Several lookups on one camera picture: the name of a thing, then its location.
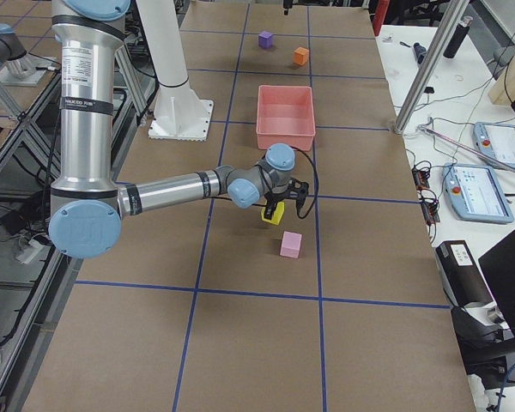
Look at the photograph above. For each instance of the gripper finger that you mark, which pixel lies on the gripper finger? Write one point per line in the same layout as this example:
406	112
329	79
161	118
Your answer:
287	5

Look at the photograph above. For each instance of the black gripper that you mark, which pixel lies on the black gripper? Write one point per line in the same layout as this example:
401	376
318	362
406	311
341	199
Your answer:
275	201

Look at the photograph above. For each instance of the yellow foam block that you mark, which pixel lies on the yellow foam block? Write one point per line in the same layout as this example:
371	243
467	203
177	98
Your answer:
276	216

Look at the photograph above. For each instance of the pink foam block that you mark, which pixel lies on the pink foam block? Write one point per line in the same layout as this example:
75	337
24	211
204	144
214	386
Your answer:
291	244

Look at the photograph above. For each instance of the purple foam block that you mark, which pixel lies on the purple foam block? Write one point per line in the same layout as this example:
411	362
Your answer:
265	40

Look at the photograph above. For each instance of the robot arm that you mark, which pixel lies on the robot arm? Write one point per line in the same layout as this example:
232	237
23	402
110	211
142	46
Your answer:
87	206

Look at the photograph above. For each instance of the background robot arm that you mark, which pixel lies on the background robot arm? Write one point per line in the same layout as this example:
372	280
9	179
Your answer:
11	48

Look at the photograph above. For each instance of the pink plastic bin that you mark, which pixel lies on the pink plastic bin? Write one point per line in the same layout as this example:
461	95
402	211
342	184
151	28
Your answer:
285	114

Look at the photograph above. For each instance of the orange foam block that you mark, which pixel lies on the orange foam block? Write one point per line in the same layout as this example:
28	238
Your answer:
301	56

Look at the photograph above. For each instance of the brown paper table cover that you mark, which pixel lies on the brown paper table cover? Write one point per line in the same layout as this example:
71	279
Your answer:
194	309

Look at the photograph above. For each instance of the small circuit board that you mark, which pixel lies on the small circuit board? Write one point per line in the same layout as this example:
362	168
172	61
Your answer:
421	177

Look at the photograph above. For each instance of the black bottle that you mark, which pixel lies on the black bottle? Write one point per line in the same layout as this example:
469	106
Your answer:
460	32

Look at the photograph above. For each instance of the near teach pendant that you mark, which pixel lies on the near teach pendant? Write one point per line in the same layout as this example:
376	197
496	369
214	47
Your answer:
475	194

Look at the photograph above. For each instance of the teach pendant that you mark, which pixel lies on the teach pendant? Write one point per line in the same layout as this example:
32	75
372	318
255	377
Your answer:
475	194
496	141

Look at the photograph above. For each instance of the black box with label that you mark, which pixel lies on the black box with label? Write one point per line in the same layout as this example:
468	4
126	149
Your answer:
462	280

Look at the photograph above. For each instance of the far teach pendant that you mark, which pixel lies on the far teach pendant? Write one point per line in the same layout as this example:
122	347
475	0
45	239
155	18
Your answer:
496	141

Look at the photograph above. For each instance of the black monitor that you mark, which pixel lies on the black monitor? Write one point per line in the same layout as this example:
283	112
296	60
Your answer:
498	268

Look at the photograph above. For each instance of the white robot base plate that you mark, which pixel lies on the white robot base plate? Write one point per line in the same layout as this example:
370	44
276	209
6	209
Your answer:
173	121

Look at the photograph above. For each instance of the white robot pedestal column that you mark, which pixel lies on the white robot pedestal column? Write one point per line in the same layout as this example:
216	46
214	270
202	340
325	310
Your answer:
161	28

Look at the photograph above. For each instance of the aluminium frame post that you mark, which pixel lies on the aluminium frame post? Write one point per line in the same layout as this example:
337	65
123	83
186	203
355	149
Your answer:
443	34

